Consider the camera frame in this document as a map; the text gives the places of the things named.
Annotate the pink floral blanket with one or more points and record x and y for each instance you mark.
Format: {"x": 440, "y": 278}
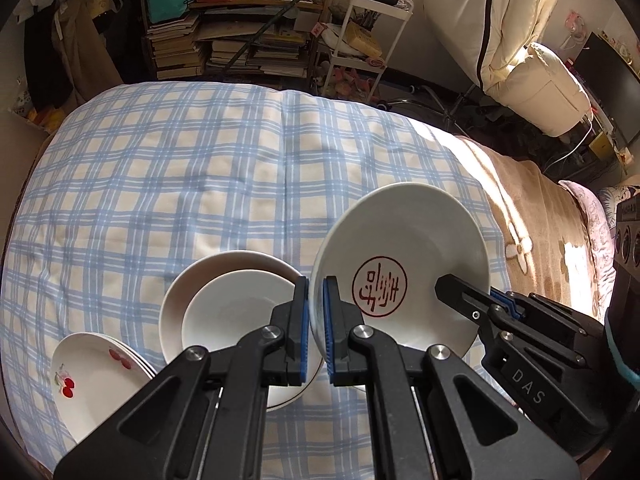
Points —
{"x": 592, "y": 230}

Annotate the stack of books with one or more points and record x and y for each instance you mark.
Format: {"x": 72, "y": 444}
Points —
{"x": 175, "y": 45}

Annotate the beige hanging coat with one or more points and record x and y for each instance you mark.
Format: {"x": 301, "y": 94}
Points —
{"x": 85, "y": 50}

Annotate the black monitor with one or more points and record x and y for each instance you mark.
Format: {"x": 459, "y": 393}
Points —
{"x": 610, "y": 90}

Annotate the black rod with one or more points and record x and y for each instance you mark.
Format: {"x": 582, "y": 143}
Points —
{"x": 280, "y": 15}

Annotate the small yellow box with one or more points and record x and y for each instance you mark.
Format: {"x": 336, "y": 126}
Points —
{"x": 601, "y": 147}

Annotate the cream cushion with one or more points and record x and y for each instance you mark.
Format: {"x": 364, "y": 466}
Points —
{"x": 545, "y": 90}

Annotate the black hanging clothing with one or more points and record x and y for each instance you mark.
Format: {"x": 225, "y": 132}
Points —
{"x": 42, "y": 60}

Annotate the blue plaid blanket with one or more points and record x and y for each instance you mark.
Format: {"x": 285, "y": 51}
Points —
{"x": 200, "y": 170}

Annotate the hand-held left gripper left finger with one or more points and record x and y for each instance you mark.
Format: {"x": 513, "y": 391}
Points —
{"x": 301, "y": 330}

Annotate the white bowl with red seal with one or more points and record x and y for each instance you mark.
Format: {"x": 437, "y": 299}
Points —
{"x": 410, "y": 235}

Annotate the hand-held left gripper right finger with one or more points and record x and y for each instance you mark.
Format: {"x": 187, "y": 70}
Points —
{"x": 327, "y": 330}

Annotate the white metal cart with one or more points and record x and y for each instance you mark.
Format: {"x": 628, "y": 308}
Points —
{"x": 370, "y": 40}

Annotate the wooden bookshelf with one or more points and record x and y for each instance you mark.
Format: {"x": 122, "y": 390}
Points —
{"x": 145, "y": 35}

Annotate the large plain white bowl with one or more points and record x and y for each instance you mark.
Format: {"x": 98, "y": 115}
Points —
{"x": 172, "y": 300}

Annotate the brown flower blanket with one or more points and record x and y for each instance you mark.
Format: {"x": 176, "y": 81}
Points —
{"x": 530, "y": 210}

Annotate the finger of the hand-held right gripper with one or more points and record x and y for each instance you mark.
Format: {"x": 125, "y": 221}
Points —
{"x": 510, "y": 305}
{"x": 465, "y": 297}

